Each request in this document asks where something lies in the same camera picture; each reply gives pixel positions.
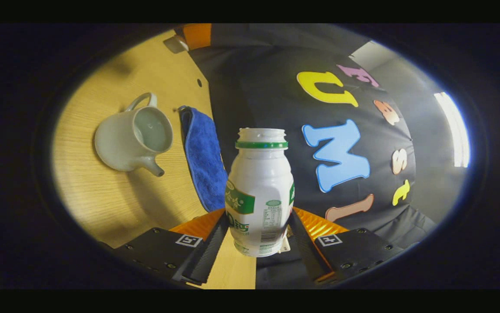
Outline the black backdrop cloth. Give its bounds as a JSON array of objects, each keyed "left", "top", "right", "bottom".
[{"left": 187, "top": 24, "right": 439, "bottom": 290}]

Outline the ceiling light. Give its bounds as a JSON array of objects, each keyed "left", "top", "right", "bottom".
[{"left": 434, "top": 91, "right": 470, "bottom": 169}]

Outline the white teacup lid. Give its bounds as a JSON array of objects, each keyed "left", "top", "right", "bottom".
[{"left": 163, "top": 35, "right": 189, "bottom": 53}]

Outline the white teacup with spout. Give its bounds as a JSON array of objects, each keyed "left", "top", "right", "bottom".
[{"left": 94, "top": 92, "right": 174, "bottom": 177}]

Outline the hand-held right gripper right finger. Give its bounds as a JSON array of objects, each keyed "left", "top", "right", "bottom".
[{"left": 291, "top": 206, "right": 407, "bottom": 285}]

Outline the blue towel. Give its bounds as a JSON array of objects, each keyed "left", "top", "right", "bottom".
[{"left": 178, "top": 106, "right": 228, "bottom": 213}]

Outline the white water bottle green label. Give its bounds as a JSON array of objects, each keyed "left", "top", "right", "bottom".
[{"left": 225, "top": 127, "right": 296, "bottom": 258}]

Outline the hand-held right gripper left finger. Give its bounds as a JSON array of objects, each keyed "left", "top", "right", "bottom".
[{"left": 113, "top": 208, "right": 228, "bottom": 286}]

